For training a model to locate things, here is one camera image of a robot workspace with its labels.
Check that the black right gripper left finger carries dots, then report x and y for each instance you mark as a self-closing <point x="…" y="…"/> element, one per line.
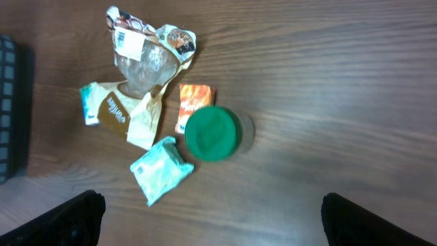
<point x="75" y="222"/>

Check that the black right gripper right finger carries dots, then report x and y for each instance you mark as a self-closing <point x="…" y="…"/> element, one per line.
<point x="348" y="224"/>

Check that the clear brown bread bag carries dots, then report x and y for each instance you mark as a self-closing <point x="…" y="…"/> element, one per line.
<point x="149" y="59"/>

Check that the green lid jar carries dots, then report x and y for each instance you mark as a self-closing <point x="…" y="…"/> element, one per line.
<point x="215" y="133"/>

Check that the teal tissue packet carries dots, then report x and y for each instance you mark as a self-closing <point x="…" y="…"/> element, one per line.
<point x="89" y="117"/>

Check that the orange snack packet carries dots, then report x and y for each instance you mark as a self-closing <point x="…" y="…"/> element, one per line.
<point x="192" y="98"/>

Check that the grey plastic basket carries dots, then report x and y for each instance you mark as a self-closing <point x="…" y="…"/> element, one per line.
<point x="8" y="104"/>

